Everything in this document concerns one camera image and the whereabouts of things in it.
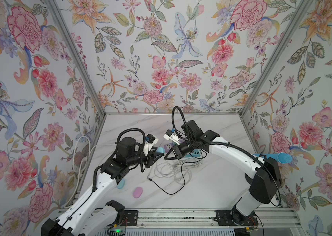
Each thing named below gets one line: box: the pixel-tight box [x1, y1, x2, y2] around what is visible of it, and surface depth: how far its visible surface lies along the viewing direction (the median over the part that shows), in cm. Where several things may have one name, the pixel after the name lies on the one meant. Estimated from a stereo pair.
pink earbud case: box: [133, 186, 143, 199], surface depth 83 cm
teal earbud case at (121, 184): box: [115, 177, 125, 189], surface depth 85 cm
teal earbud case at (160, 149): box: [156, 146, 166, 154], surface depth 73 cm
